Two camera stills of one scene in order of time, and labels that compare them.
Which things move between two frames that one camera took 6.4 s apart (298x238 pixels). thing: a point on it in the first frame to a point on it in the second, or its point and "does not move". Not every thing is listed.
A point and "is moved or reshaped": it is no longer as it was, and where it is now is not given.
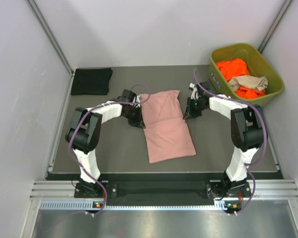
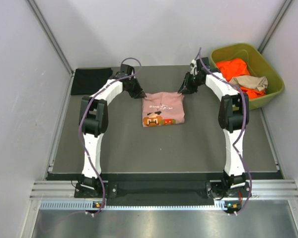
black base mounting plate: (169, 189) does not move
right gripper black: (190, 113) to (186, 88)
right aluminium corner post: (285, 7) does not move
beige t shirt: (254, 82) does not move
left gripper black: (138, 121) to (138, 92)
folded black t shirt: (92, 81) does not move
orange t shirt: (232, 68) does not move
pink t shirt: (167, 135) is moved or reshaped
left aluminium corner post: (33, 7) does not move
